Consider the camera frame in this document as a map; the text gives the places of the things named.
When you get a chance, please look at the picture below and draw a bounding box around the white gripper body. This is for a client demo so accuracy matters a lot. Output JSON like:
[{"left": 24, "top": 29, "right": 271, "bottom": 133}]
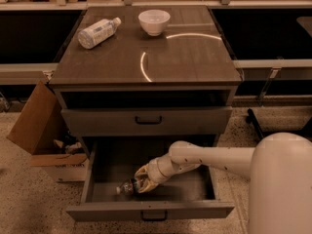
[{"left": 149, "top": 154, "right": 179, "bottom": 183}]

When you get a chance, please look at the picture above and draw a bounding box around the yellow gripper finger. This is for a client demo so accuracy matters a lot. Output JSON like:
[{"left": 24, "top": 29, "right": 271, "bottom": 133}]
[
  {"left": 135, "top": 164, "right": 149, "bottom": 180},
  {"left": 138, "top": 178, "right": 158, "bottom": 193}
]

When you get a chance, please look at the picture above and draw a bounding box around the clear plastic water bottle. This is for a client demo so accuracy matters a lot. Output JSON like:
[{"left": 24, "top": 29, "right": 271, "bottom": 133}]
[{"left": 116, "top": 178, "right": 142, "bottom": 196}]

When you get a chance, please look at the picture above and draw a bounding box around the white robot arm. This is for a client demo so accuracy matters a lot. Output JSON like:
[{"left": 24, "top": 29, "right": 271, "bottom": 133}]
[{"left": 135, "top": 133, "right": 312, "bottom": 234}]

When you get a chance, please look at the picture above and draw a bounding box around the open grey middle drawer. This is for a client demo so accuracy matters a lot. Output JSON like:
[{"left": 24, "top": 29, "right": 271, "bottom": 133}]
[{"left": 67, "top": 136, "right": 234, "bottom": 221}]

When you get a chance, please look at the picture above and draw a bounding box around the closed grey upper drawer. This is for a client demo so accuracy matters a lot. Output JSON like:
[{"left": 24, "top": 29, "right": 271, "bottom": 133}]
[{"left": 61, "top": 107, "right": 232, "bottom": 137}]

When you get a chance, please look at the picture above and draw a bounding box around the grey drawer cabinet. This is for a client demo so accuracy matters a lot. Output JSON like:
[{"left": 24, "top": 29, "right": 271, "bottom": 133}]
[{"left": 50, "top": 6, "right": 242, "bottom": 153}]

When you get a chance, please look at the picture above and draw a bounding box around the white labelled plastic bottle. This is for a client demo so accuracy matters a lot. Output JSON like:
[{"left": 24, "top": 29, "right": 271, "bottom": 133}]
[{"left": 78, "top": 18, "right": 121, "bottom": 50}]

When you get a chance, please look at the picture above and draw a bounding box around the black wheeled stand leg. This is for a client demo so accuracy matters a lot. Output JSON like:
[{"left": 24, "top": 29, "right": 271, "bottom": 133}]
[{"left": 246, "top": 108, "right": 264, "bottom": 139}]

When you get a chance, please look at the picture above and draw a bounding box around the brown cardboard box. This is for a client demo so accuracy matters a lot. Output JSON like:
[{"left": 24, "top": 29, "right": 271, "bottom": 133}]
[{"left": 7, "top": 82, "right": 89, "bottom": 182}]

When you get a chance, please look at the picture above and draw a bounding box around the white bowl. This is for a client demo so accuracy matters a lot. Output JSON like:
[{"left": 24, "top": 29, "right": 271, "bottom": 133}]
[{"left": 138, "top": 10, "right": 171, "bottom": 36}]

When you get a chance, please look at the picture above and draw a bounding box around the black middle drawer handle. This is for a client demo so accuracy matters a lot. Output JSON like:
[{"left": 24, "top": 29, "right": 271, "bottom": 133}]
[{"left": 140, "top": 211, "right": 168, "bottom": 222}]

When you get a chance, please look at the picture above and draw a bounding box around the black drawer handle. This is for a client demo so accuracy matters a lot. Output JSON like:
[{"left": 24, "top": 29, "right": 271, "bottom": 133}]
[
  {"left": 140, "top": 211, "right": 168, "bottom": 222},
  {"left": 135, "top": 116, "right": 163, "bottom": 125}
]

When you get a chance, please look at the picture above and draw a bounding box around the black upper drawer handle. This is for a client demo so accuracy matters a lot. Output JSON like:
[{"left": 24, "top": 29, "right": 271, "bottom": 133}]
[{"left": 135, "top": 116, "right": 163, "bottom": 125}]

